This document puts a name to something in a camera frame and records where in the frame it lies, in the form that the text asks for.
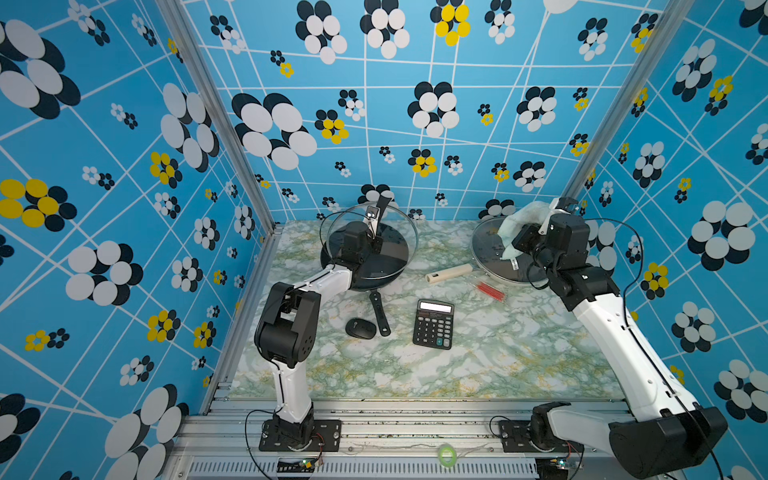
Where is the black frying pan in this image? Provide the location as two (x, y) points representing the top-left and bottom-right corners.
(321, 228), (410, 337)

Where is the green circuit board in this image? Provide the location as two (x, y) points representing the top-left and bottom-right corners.
(276, 458), (318, 474)
(536, 458), (569, 480)

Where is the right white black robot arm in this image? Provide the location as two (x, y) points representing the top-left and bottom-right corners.
(499, 202), (728, 479)

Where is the right green circuit board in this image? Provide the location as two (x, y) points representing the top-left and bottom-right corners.
(536, 458), (569, 480)

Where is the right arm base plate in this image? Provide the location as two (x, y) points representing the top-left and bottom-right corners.
(497, 419), (584, 456)

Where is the black computer mouse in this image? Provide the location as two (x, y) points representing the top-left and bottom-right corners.
(345, 318), (378, 340)

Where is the glass pot lid black handle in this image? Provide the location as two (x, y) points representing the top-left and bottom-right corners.
(470, 216), (546, 285)

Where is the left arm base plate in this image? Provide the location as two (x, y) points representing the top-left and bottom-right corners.
(258, 417), (343, 452)

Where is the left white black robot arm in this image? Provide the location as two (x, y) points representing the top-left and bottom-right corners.
(254, 220), (383, 448)

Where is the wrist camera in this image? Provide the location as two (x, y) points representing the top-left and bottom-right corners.
(364, 206), (381, 236)
(538, 197), (578, 235)

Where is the black desk calculator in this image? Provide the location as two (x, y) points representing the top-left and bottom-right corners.
(412, 299), (455, 350)

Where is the brown pan with cream handle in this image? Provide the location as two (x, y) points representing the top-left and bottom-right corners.
(425, 217), (562, 287)

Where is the green tape roll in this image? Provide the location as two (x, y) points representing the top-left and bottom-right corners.
(438, 444), (458, 469)

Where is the aluminium frame rail base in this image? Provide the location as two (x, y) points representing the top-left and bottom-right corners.
(161, 398), (629, 479)

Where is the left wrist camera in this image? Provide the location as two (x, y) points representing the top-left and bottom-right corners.
(364, 206), (381, 236)

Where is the left green circuit board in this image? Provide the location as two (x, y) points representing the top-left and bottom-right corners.
(276, 458), (318, 474)

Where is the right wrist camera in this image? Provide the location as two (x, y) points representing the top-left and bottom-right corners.
(538, 197), (578, 235)

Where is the light teal microfiber cloth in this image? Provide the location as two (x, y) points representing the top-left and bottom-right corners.
(498, 201), (551, 266)

